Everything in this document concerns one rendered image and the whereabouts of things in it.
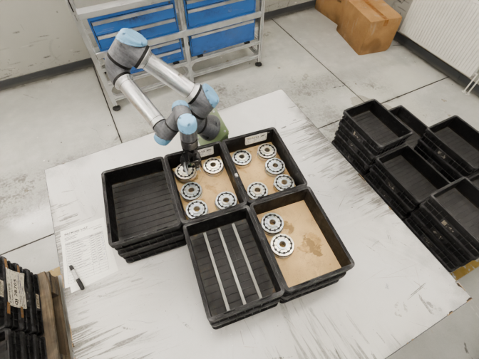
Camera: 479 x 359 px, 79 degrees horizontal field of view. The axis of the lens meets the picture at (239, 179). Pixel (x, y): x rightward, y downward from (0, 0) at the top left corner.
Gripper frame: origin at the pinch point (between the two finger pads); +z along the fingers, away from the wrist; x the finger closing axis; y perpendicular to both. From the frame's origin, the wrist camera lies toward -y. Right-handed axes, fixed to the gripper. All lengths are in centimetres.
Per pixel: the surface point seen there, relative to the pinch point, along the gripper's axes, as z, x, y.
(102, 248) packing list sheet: 20, -51, 19
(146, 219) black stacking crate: 6.1, -26.7, 17.8
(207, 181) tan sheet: 3.9, 5.8, 6.8
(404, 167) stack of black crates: 40, 149, 13
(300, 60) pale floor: 77, 173, -179
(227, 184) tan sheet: 3.4, 14.9, 12.5
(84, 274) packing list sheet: 21, -59, 29
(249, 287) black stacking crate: 4, 7, 63
